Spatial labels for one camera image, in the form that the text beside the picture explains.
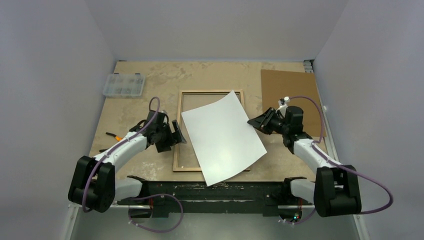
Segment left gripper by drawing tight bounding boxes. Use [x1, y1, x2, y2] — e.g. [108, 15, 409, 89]
[156, 120, 185, 152]

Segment printed photo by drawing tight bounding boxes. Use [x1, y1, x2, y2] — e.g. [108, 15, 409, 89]
[181, 90, 267, 186]

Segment black wooden picture frame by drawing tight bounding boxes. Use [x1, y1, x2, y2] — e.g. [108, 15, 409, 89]
[172, 89, 245, 173]

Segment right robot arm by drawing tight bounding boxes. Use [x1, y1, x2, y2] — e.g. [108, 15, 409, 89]
[247, 106, 362, 217]

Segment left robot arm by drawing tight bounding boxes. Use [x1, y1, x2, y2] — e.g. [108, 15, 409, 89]
[67, 110, 187, 213]

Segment clear plastic organizer box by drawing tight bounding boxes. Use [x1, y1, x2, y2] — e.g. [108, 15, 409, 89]
[102, 73, 146, 98]

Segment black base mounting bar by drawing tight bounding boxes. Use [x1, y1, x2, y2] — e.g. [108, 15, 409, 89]
[117, 180, 313, 218]

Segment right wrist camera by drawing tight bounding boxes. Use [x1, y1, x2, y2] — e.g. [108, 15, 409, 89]
[277, 96, 290, 113]

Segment orange handled pliers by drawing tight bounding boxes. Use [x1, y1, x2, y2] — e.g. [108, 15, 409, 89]
[105, 132, 123, 142]

